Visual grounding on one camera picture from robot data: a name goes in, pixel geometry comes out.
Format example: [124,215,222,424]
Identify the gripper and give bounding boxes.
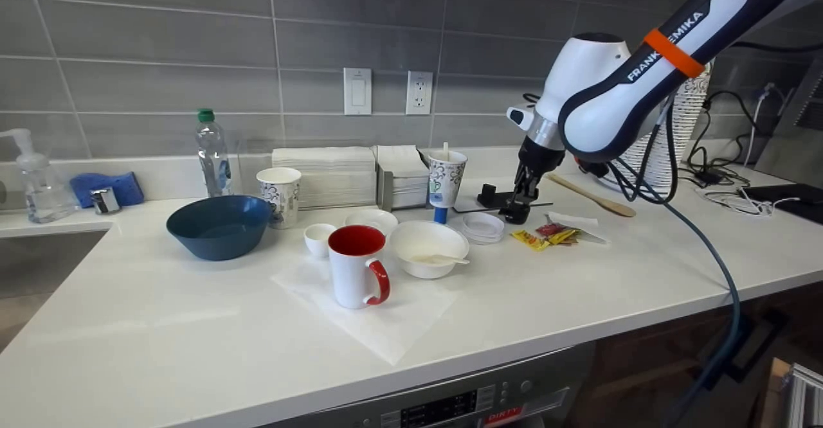
[500,136,566,226]

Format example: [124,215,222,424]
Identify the small black object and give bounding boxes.
[476,184,515,210]

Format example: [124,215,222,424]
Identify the white bowl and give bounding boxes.
[388,220,471,280]

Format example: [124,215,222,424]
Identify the dark blue bowl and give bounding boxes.
[166,195,273,262]

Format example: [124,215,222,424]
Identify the stack of clear lids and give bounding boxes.
[461,211,507,245]

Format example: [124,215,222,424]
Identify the wooden spoon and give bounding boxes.
[546,172,638,218]

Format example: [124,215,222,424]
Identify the patterned paper cup with stick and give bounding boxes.
[427,143,469,210]

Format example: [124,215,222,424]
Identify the white plastic spoon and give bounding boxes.
[410,254,471,267]

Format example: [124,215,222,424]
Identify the napkin dispenser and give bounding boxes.
[374,145,431,212]

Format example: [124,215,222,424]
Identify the white paper napkin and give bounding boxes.
[269,253,459,366]

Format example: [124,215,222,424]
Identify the stack of paper cups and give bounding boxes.
[616,60,713,189]

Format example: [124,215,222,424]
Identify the white mug red inside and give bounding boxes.
[327,224,392,310]

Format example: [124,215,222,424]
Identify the stack of white paper towels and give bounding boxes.
[271,146,379,210]

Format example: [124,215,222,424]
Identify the dishwasher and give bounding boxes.
[256,342,597,428]

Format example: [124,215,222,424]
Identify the small white cup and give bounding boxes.
[303,223,338,260]

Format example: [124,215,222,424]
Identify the flat black device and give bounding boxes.
[741,183,823,226]

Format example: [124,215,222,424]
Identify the clear water bottle green cap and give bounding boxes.
[195,109,234,198]

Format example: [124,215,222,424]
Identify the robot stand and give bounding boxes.
[780,362,823,428]

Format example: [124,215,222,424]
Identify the blue sponge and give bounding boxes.
[69,172,145,210]

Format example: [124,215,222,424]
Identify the clear soap dispenser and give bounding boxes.
[0,128,76,224]

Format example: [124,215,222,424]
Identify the sink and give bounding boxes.
[0,229,111,300]

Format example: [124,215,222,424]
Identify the white wall socket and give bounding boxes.
[405,70,435,116]

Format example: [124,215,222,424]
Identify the black cable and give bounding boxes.
[683,89,775,189]

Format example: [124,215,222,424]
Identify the white light switch plate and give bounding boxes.
[343,67,374,117]

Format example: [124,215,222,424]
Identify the white cable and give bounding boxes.
[697,82,801,218]

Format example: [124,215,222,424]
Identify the black drawer handle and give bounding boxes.
[704,310,790,391]

